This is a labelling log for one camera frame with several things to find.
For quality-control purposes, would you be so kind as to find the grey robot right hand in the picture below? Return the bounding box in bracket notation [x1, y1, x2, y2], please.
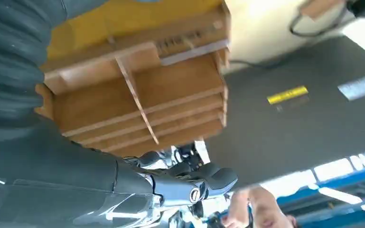
[0, 115, 239, 228]

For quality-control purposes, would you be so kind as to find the wooden card box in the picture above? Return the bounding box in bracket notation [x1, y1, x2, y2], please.
[34, 0, 232, 158]

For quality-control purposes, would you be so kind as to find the card stack in wooden box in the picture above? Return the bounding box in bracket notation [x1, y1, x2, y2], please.
[155, 29, 230, 67]

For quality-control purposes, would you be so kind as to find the person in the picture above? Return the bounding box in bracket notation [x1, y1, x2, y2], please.
[221, 185, 298, 228]

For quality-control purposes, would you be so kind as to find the grey laptop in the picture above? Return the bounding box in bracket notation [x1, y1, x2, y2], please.
[206, 35, 365, 190]

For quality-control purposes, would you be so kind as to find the flat wooden board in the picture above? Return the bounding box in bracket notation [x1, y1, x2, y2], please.
[299, 0, 347, 19]

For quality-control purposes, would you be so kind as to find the black adapter cable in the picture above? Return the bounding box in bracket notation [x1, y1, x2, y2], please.
[228, 5, 350, 69]

